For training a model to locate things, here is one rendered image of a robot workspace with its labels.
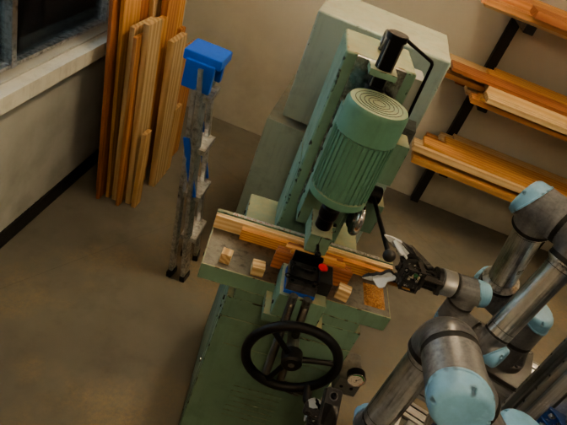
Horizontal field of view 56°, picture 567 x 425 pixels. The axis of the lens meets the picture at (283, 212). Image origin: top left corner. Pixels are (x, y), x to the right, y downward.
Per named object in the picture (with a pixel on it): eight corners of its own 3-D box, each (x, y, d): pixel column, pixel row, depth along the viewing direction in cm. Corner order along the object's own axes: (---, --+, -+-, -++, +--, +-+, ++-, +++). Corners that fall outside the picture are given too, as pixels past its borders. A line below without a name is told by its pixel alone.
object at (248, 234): (238, 239, 170) (241, 229, 167) (239, 235, 171) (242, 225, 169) (412, 291, 176) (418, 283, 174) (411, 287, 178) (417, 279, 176)
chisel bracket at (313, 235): (301, 253, 166) (310, 233, 161) (304, 227, 177) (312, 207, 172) (324, 260, 166) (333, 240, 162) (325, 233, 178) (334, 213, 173)
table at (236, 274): (188, 298, 152) (192, 284, 148) (209, 234, 176) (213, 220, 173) (386, 356, 158) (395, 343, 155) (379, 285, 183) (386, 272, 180)
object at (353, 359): (331, 391, 179) (339, 378, 175) (332, 362, 189) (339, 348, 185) (354, 398, 180) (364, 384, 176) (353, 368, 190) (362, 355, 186)
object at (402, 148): (367, 179, 174) (386, 140, 165) (366, 165, 181) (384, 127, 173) (391, 186, 175) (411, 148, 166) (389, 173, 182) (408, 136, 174)
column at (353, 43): (271, 236, 192) (345, 49, 151) (276, 201, 210) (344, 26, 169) (329, 254, 195) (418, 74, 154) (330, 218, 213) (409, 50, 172)
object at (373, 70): (360, 90, 149) (386, 32, 140) (359, 80, 156) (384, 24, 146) (387, 99, 150) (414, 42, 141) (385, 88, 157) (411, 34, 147)
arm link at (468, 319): (453, 348, 153) (473, 324, 147) (425, 320, 159) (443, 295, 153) (467, 340, 158) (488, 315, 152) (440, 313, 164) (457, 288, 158)
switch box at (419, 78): (386, 121, 172) (408, 76, 163) (384, 108, 180) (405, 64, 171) (404, 126, 173) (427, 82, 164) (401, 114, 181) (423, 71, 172)
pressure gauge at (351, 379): (341, 387, 173) (350, 372, 169) (341, 377, 176) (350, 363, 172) (359, 392, 174) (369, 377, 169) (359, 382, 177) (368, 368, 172)
